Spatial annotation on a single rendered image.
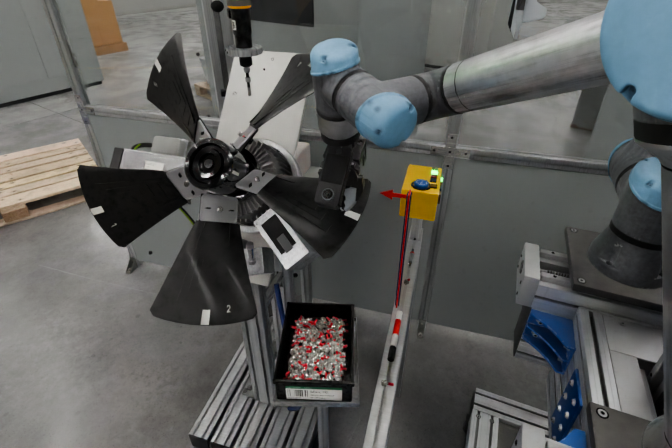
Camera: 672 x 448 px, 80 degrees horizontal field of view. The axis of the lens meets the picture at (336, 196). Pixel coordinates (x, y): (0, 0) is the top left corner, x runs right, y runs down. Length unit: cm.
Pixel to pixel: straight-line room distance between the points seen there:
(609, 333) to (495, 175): 77
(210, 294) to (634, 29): 86
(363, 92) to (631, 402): 72
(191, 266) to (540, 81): 75
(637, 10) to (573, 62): 20
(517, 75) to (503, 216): 122
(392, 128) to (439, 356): 164
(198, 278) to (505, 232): 123
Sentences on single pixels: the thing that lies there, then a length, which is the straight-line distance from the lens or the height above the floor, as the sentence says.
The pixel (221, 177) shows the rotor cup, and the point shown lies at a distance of 91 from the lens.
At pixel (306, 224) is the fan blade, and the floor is 114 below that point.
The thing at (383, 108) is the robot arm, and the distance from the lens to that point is 54.
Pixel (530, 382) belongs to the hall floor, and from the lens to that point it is 213.
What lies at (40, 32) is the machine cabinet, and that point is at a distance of 648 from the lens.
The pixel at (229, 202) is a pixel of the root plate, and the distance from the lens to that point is 99.
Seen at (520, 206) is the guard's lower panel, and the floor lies 78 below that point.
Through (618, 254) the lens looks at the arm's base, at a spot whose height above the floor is 109.
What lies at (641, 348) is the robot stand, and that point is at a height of 95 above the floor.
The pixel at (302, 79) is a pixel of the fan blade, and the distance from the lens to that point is 97.
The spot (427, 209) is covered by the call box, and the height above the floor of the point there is 102.
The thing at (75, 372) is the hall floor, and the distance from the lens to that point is 230.
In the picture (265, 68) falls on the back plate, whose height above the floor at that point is 132.
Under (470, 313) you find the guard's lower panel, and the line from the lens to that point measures 206.
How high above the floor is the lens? 162
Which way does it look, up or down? 31 degrees down
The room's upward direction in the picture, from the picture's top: straight up
